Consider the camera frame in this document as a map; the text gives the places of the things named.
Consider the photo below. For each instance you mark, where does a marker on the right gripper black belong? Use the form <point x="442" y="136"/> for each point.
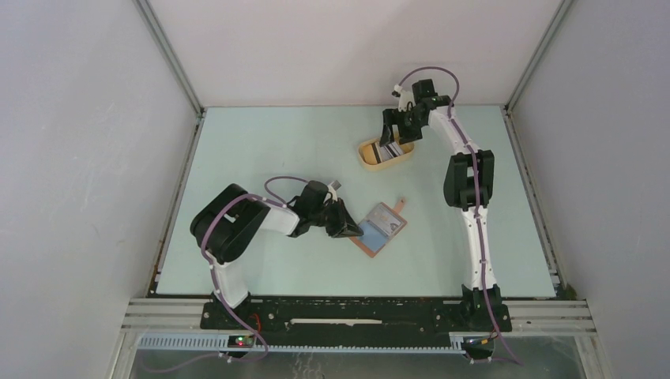
<point x="393" y="117"/>

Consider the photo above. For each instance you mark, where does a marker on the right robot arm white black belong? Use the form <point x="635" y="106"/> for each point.
<point x="467" y="186"/>

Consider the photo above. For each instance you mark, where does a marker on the brown leather card holder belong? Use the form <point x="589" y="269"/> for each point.
<point x="379" y="227"/>

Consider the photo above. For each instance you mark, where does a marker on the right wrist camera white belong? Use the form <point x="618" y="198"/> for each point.
<point x="405" y="98"/>

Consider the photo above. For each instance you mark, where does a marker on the cream oval tray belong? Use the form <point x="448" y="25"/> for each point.
<point x="408" y="147"/>

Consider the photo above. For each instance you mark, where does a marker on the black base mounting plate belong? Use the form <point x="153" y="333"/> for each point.
<point x="375" y="322"/>

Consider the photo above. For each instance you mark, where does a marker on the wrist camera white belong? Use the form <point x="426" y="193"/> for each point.
<point x="405" y="98"/>
<point x="333" y="187"/>

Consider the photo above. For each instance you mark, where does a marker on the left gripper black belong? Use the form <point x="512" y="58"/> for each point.
<point x="344" y="226"/>

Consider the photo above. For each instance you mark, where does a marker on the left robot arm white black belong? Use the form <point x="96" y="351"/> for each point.
<point x="225" y="227"/>

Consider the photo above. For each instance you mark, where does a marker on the stack of cards in tray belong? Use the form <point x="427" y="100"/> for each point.
<point x="373" y="154"/>

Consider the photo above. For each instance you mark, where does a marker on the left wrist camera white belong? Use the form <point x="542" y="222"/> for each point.
<point x="333" y="187"/>

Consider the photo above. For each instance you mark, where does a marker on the aluminium frame front rail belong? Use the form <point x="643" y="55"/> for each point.
<point x="528" y="317"/>

